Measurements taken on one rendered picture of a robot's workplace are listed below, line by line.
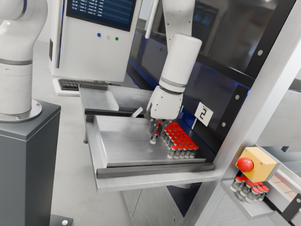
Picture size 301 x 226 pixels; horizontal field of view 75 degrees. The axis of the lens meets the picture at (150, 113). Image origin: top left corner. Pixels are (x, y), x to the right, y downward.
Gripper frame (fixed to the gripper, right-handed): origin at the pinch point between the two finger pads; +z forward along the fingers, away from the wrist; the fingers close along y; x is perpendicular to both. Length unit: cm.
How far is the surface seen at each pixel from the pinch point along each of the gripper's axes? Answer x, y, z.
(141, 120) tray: -13.7, -0.1, 4.6
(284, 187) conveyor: 27.9, -34.4, 2.0
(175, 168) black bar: 13.8, -2.4, 5.3
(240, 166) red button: 23.5, -15.0, -3.9
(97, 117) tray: -13.7, 17.7, 4.4
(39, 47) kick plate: -457, 70, 88
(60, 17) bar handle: -74, 33, -21
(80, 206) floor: -45, 10, 95
